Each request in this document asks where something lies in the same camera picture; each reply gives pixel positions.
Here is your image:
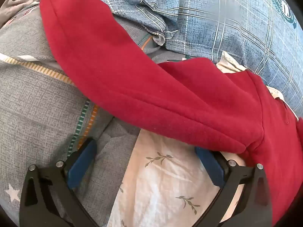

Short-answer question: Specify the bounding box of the red fleece garment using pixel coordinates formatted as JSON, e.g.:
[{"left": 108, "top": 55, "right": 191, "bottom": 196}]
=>
[{"left": 39, "top": 0, "right": 303, "bottom": 227}]

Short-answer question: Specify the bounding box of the cream leaf-print bed sheet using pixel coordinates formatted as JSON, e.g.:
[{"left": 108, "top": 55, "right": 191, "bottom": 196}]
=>
[{"left": 106, "top": 51, "right": 299, "bottom": 227}]

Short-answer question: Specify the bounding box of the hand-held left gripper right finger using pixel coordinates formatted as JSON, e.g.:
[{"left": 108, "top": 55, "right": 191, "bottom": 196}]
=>
[{"left": 194, "top": 147, "right": 273, "bottom": 227}]

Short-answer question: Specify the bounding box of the grey striped star quilt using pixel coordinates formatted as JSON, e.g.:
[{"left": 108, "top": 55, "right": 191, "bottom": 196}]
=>
[{"left": 0, "top": 0, "right": 187, "bottom": 227}]

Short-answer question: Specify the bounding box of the blue plaid quilt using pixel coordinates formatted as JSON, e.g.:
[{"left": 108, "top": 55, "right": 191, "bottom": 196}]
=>
[{"left": 90, "top": 0, "right": 303, "bottom": 115}]

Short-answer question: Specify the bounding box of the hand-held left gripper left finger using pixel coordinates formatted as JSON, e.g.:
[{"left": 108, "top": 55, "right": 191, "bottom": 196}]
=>
[{"left": 19, "top": 138, "right": 100, "bottom": 227}]

